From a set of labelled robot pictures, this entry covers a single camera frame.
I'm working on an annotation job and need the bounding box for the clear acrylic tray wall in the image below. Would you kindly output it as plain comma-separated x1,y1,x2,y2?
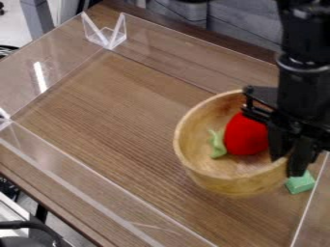
0,13,330,247

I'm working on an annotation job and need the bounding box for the red felt strawberry toy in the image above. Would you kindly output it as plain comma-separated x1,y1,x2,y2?
225,112,269,155

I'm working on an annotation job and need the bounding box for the clear acrylic corner bracket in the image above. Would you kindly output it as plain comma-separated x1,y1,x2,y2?
82,13,129,50

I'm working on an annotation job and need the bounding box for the green rectangular block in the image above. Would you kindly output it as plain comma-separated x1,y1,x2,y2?
285,172,316,195

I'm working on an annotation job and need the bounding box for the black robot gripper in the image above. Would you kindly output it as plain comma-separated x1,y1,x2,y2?
242,54,330,177

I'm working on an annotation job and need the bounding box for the light wooden bowl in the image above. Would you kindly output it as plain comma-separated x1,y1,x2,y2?
173,90,288,197

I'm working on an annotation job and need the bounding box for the black cable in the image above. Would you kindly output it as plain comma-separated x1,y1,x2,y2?
0,220,62,247

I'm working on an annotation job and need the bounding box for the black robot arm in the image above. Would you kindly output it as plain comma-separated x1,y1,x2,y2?
242,0,330,177

